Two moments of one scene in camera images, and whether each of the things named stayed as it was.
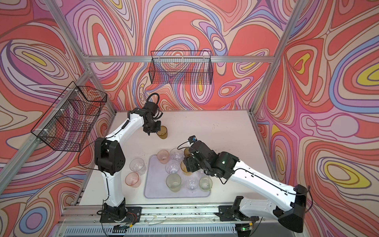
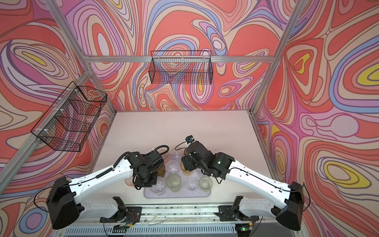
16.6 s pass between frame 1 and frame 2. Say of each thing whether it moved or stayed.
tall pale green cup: stayed
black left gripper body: moved
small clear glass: stayed
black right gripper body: stayed
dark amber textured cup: moved
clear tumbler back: stayed
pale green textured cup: stayed
